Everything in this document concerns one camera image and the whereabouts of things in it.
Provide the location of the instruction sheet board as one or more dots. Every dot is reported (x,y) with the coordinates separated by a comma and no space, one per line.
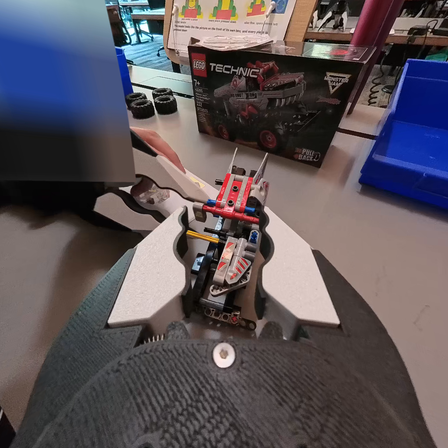
(227,31)

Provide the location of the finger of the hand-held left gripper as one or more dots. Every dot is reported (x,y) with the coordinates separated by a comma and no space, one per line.
(140,218)
(175,178)

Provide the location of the black toy set box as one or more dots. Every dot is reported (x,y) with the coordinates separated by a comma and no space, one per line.
(280,105)

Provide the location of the brick-built toy truck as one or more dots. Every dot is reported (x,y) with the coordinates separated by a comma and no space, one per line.
(232,196)

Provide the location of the grey connector brick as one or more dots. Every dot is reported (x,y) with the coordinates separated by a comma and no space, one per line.
(199,211)

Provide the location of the blue open-front bin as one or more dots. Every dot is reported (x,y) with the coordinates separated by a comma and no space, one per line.
(409,157)

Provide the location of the person's left hand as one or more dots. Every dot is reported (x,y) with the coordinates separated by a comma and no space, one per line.
(157,145)

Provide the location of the clear plastic bag with papers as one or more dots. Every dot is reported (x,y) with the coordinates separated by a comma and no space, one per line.
(238,42)

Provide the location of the maroon bottle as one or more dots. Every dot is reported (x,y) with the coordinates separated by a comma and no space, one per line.
(371,21)

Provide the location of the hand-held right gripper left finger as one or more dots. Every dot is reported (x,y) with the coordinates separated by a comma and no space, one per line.
(150,280)

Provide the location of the grey desk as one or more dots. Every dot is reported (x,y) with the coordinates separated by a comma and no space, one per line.
(350,245)

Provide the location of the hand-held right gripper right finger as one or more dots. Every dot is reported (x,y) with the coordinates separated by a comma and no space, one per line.
(301,280)

